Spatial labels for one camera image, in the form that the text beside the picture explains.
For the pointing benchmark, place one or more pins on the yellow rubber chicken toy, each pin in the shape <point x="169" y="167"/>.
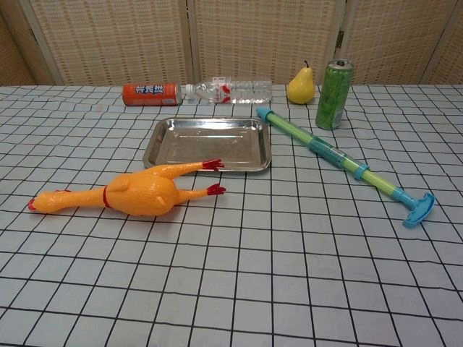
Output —
<point x="144" y="188"/>

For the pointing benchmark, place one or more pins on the stainless steel tray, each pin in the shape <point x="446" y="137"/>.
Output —
<point x="213" y="144"/>

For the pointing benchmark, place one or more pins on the blue green water pump toy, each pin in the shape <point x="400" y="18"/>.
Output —
<point x="325" y="148"/>

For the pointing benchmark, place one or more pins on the clear plastic water bottle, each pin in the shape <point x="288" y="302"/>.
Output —
<point x="238" y="90"/>

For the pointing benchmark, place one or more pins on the grey checked tablecloth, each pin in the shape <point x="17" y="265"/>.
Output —
<point x="253" y="271"/>

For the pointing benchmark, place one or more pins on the yellow pear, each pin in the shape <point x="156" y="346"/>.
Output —
<point x="301" y="88"/>

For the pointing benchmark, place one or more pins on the orange soda can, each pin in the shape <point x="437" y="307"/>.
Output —
<point x="150" y="94"/>

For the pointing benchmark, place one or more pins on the green drink can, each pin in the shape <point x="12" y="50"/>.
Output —
<point x="333" y="97"/>

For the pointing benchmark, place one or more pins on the woven folding screen panel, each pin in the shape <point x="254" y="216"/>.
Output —
<point x="264" y="36"/>
<point x="390" y="36"/>
<point x="12" y="47"/>
<point x="108" y="39"/>

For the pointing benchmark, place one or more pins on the brass screen hinge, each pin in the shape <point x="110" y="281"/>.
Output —
<point x="340" y="38"/>

